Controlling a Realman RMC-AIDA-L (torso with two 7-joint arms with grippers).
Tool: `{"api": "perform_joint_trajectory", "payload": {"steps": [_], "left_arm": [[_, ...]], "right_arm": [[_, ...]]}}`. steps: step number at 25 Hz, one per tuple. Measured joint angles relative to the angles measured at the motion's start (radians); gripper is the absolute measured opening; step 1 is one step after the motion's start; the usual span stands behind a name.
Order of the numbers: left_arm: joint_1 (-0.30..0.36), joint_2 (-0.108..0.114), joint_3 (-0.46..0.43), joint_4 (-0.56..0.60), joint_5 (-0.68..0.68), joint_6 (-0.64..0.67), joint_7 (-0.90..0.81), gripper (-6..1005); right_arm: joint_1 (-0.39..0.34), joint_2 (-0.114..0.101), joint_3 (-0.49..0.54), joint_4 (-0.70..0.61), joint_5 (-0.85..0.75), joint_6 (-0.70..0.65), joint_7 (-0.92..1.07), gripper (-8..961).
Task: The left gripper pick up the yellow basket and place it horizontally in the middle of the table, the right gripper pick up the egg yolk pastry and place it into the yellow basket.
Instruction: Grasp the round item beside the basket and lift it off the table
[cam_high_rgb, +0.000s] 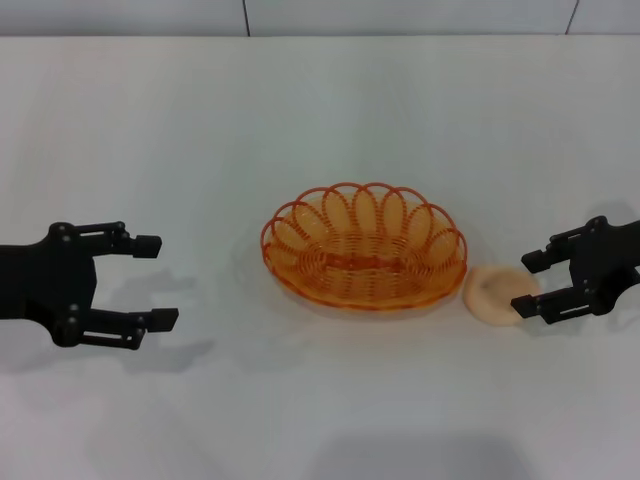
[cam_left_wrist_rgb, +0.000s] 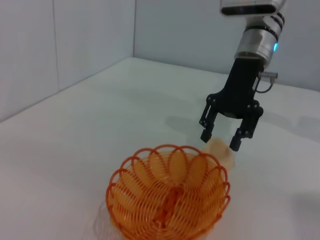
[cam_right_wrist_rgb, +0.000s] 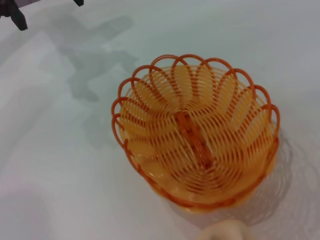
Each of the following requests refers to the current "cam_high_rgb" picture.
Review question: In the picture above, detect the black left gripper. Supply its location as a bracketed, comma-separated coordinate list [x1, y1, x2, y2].
[0, 220, 180, 351]

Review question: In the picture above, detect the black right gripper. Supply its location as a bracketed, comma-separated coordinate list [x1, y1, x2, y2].
[510, 215, 640, 325]

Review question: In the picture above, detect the orange woven plastic basket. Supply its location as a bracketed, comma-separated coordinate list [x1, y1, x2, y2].
[259, 181, 469, 309]

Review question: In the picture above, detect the pale round bread bun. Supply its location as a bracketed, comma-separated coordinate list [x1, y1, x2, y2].
[462, 265, 541, 327]

